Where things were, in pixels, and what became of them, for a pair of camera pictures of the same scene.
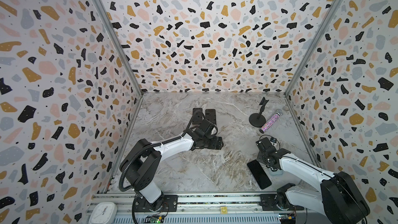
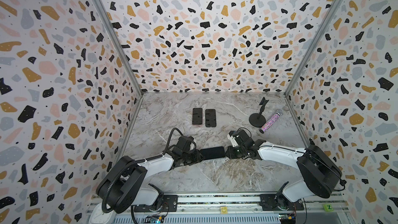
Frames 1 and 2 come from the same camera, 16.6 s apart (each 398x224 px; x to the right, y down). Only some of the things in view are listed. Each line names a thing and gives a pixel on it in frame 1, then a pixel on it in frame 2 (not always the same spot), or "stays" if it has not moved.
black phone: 259,175 -> 212,153
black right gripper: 261,146 -> 231,152
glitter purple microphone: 271,122 stays
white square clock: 103,213 stays
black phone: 210,115 stays
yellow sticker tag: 223,210 stays
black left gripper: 213,145 -> 196,158
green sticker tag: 328,207 stays
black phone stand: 258,120 stays
